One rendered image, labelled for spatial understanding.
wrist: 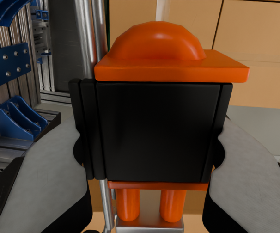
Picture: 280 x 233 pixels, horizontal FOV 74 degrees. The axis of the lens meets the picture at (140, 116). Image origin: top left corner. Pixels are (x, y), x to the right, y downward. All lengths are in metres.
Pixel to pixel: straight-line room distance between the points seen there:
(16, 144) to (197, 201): 0.48
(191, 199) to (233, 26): 0.62
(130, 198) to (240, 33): 0.76
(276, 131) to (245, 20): 1.20
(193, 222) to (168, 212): 0.28
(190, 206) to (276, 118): 1.44
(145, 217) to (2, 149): 0.46
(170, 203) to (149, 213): 0.03
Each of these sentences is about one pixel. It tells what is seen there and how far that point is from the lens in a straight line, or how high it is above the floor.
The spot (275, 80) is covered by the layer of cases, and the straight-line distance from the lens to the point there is 0.96.
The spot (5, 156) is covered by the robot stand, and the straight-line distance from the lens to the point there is 0.57.
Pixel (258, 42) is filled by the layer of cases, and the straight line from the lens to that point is 0.88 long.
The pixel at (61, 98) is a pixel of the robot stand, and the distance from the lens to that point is 1.30.
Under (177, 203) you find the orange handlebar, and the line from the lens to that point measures 0.17.
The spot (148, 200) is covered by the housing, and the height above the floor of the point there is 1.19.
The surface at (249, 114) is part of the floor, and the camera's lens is 1.68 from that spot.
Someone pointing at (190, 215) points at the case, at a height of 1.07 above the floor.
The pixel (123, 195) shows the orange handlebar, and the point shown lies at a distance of 0.16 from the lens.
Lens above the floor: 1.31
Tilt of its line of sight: 61 degrees down
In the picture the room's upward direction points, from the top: 176 degrees counter-clockwise
